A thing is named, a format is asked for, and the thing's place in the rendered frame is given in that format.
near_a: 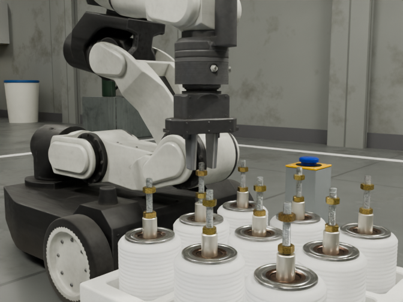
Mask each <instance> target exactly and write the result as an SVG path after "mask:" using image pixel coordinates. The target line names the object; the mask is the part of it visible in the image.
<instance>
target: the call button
mask: <svg viewBox="0 0 403 302"><path fill-rule="evenodd" d="M318 161H319V159H318V158H317V157H313V156H303V157H300V158H299V162H301V165H306V166H315V165H317V162H318Z"/></svg>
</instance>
